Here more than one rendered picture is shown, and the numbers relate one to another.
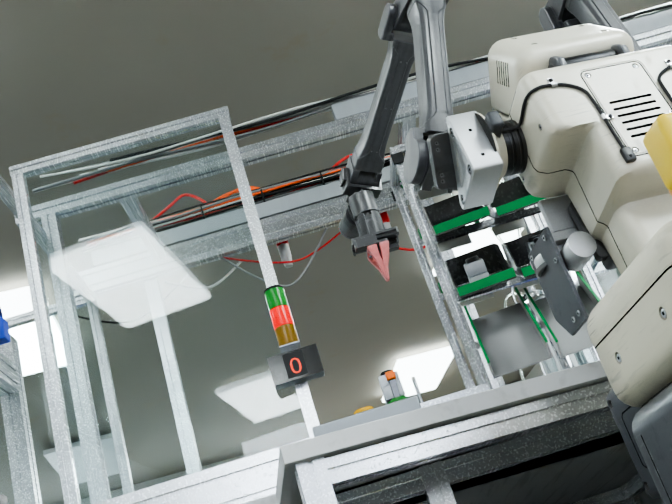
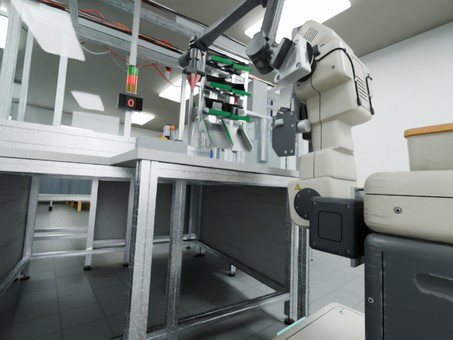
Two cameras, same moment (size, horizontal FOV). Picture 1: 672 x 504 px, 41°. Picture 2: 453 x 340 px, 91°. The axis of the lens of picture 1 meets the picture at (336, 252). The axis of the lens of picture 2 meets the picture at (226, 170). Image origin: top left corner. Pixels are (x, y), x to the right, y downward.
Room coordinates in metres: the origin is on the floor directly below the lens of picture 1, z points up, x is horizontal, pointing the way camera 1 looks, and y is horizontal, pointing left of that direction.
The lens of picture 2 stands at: (0.74, 0.22, 0.76)
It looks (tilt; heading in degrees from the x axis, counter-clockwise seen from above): 5 degrees up; 333
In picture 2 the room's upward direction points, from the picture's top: 3 degrees clockwise
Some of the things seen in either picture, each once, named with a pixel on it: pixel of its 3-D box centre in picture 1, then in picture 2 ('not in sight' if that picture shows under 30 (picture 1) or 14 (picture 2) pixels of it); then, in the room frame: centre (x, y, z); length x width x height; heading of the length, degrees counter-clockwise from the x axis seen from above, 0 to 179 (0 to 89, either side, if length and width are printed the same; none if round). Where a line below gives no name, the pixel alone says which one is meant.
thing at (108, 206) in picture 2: not in sight; (195, 214); (3.32, -0.68, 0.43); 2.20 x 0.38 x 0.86; 94
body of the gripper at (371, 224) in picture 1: (371, 231); (194, 68); (1.75, -0.09, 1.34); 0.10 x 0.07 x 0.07; 94
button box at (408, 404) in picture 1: (369, 429); (162, 146); (1.73, 0.05, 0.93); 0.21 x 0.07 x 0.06; 94
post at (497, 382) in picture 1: (467, 308); (182, 112); (3.07, -0.38, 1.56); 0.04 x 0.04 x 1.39; 4
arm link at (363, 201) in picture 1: (362, 208); (194, 57); (1.76, -0.09, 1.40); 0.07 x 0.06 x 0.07; 24
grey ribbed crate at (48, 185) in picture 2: not in sight; (63, 183); (3.95, 0.75, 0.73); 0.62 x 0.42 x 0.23; 94
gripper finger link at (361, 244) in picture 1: (376, 262); (190, 81); (1.75, -0.07, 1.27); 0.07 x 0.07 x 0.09; 4
